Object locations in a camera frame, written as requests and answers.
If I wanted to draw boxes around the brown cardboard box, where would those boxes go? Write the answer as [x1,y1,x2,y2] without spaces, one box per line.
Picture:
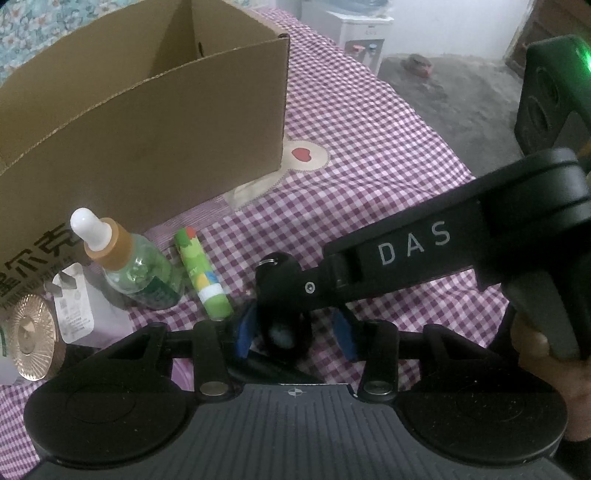
[1,1,290,290]

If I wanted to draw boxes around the purple checkered tablecloth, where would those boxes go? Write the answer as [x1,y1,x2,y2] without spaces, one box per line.
[1,7,507,479]

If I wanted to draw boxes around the green dropper bottle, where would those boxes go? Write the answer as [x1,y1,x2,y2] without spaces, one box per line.
[70,208,183,310]

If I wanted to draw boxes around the gold lid black jar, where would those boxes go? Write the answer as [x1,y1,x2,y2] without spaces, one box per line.
[6,294,66,382]

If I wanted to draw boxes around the white water dispenser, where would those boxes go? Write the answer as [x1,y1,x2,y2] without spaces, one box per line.
[301,1,394,74]

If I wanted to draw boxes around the black cylindrical tube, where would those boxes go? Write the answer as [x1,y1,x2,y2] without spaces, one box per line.
[254,252,312,367]

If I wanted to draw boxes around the blue water jug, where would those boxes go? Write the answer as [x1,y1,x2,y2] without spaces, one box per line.
[342,0,390,14]

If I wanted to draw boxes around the floral blue curtain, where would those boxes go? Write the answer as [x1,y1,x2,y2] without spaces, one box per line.
[1,0,134,83]

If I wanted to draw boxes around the green lip balm tube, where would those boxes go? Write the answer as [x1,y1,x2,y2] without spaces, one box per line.
[174,227,233,321]

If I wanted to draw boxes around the white charger plug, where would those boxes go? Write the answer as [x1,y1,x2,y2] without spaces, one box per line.
[44,263,94,347]

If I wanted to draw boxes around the right human hand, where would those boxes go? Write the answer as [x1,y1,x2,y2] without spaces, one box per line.
[511,313,590,442]

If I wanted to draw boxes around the brown object on floor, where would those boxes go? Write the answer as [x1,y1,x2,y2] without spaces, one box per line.
[406,54,433,78]

